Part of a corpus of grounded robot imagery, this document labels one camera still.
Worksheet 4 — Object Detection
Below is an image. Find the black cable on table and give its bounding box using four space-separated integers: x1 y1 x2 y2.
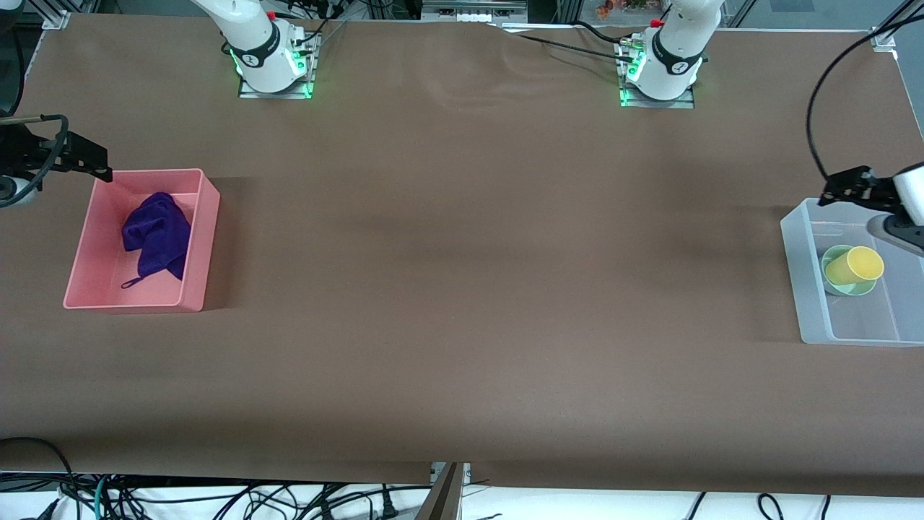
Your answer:
498 20 640 64

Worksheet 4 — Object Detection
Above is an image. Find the thick black floor cable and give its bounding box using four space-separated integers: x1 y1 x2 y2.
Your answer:
0 436 77 506

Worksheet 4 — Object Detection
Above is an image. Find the pink plastic bin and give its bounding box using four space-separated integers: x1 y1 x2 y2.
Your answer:
63 168 222 313

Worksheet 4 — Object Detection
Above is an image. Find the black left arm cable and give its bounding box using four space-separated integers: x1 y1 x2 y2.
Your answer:
806 9 924 184

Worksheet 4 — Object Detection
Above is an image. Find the purple cloth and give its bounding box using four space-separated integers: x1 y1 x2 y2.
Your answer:
120 191 193 290

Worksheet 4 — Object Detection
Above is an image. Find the grey table leg beam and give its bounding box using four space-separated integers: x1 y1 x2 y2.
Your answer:
415 462 464 520

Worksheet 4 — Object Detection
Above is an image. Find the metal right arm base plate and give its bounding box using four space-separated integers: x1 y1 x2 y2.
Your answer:
238 32 317 100

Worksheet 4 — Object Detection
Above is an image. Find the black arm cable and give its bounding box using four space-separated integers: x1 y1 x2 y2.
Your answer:
0 113 70 209
806 9 924 184

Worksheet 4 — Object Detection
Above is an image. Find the translucent white plastic bin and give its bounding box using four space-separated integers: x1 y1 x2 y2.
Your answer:
780 198 924 347

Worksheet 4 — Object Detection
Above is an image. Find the pale green bowl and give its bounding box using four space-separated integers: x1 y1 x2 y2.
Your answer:
821 244 879 297

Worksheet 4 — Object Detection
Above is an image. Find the yellow cup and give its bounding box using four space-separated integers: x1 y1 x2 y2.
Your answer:
825 246 886 287

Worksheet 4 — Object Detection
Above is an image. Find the brown table cover sheet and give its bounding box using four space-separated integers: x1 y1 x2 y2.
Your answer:
0 13 924 498

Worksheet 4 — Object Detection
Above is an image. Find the grey power strip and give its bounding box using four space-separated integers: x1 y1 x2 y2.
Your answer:
422 0 529 22

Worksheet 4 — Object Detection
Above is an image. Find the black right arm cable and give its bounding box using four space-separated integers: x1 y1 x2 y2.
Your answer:
0 113 70 209

